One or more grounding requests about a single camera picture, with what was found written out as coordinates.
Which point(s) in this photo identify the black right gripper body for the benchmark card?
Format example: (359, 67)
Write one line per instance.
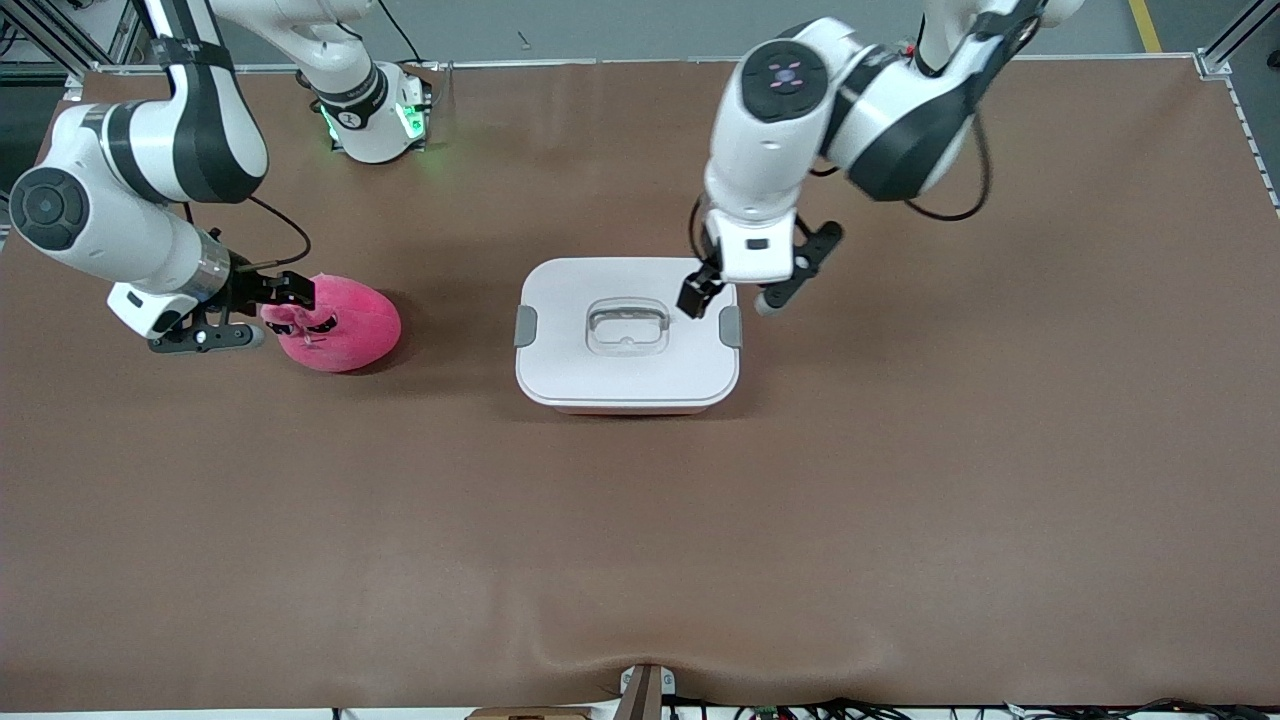
(248, 287)

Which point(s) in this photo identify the grey lid latch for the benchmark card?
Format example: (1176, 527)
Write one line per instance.
(731, 330)
(525, 326)

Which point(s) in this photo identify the pink plush toy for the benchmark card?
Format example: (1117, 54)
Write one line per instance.
(355, 330)

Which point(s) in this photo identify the white plastic box lid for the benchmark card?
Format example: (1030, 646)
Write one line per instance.
(570, 370)

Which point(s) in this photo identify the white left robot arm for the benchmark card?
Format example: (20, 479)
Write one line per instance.
(780, 150)

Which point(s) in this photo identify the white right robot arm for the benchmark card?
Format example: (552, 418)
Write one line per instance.
(120, 235)

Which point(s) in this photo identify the plastic storage box base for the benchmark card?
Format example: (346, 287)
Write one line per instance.
(625, 410)

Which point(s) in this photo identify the metal table clamp bracket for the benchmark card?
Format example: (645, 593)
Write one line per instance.
(645, 685)

